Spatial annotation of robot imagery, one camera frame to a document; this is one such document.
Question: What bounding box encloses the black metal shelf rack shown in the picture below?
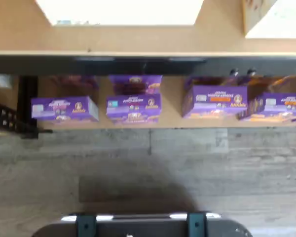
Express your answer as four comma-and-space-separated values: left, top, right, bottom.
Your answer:
0, 98, 37, 139
16, 54, 296, 139

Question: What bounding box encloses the brown cardboard box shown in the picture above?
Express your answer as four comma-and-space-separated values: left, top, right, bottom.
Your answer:
241, 0, 280, 36

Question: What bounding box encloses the purple snack box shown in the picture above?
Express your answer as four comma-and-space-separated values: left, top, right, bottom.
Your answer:
182, 84, 249, 120
108, 75, 163, 96
237, 92, 296, 123
184, 76, 240, 90
30, 96, 100, 122
106, 93, 162, 124

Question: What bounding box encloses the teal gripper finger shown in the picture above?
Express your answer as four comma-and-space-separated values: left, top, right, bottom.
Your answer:
75, 214, 97, 237
187, 213, 208, 237

